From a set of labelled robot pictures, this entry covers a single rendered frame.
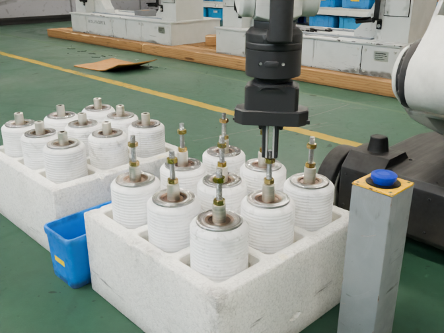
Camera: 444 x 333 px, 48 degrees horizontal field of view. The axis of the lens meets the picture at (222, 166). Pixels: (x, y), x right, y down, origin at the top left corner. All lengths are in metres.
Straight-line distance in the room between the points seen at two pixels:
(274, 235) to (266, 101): 0.23
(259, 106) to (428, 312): 0.55
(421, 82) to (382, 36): 1.99
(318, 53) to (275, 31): 2.45
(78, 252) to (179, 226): 0.30
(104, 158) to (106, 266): 0.33
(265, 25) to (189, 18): 3.52
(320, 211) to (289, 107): 0.24
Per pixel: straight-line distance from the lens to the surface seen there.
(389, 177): 0.81
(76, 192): 1.18
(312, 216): 0.95
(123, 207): 0.95
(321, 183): 0.95
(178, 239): 0.87
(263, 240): 0.87
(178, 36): 4.20
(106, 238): 0.98
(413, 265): 1.24
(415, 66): 1.05
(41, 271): 1.21
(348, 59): 3.07
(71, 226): 1.17
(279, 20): 0.74
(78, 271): 1.11
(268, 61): 0.77
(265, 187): 0.86
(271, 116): 0.80
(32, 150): 1.29
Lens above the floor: 0.62
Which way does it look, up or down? 21 degrees down
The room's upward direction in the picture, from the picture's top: straight up
